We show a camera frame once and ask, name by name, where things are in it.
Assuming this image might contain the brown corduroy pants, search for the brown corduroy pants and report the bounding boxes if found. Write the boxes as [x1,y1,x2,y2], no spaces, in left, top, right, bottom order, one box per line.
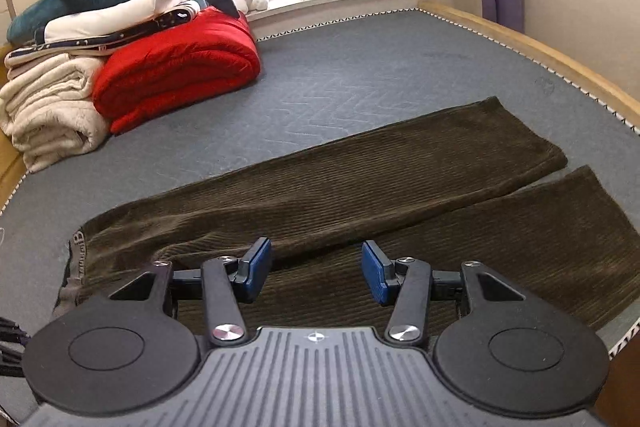
[52,96,640,333]

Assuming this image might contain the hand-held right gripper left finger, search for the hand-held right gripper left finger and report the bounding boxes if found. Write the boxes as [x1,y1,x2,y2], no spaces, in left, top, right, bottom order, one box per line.
[107,237,274,348]

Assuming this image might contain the grey quilted mattress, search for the grey quilted mattress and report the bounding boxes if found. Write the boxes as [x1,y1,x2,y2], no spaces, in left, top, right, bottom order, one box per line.
[0,9,640,358]

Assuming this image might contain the white folded blanket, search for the white folded blanket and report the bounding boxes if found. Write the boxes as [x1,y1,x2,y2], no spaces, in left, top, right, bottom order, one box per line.
[44,0,197,44]

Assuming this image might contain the cream folded blanket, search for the cream folded blanket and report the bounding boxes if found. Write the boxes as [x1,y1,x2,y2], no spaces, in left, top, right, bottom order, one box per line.
[0,54,113,172]

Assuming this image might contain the red folded blanket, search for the red folded blanket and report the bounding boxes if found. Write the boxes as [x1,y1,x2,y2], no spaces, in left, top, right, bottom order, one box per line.
[92,5,262,136]

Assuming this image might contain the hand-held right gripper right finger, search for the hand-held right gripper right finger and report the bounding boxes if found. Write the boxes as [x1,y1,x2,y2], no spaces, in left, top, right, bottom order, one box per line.
[361,239,531,348]

